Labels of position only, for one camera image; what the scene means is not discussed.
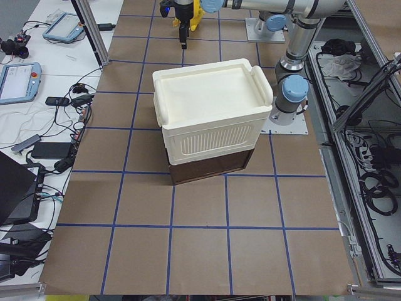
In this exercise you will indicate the blue teach pendant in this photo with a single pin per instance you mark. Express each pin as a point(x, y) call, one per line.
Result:
point(66, 29)
point(20, 82)

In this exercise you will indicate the cream plastic storage box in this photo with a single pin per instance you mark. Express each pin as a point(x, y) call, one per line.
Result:
point(211, 110)

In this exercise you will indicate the yellow plush dinosaur toy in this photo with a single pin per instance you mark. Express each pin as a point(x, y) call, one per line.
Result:
point(198, 14)

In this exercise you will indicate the aluminium frame post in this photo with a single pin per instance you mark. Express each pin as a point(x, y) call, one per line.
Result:
point(87, 20)

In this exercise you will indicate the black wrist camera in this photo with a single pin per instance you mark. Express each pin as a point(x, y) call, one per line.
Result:
point(165, 6)

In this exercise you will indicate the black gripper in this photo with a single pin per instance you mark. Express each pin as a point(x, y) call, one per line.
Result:
point(183, 12)

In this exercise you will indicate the white cloth rag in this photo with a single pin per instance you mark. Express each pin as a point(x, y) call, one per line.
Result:
point(343, 67)

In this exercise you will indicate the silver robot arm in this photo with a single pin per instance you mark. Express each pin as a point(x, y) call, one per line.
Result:
point(309, 15)
point(270, 22)

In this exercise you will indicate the blue teach pendant far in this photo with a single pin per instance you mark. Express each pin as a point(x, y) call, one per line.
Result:
point(66, 29)

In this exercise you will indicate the blue teach pendant near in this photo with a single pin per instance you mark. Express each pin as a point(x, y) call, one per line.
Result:
point(20, 82)

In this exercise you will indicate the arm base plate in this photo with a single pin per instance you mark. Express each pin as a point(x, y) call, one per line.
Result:
point(254, 36)
point(294, 124)

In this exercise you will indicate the black power adapter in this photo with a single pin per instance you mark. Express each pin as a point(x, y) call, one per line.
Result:
point(51, 150)

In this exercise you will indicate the black laptop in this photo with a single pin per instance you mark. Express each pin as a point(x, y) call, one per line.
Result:
point(21, 186)

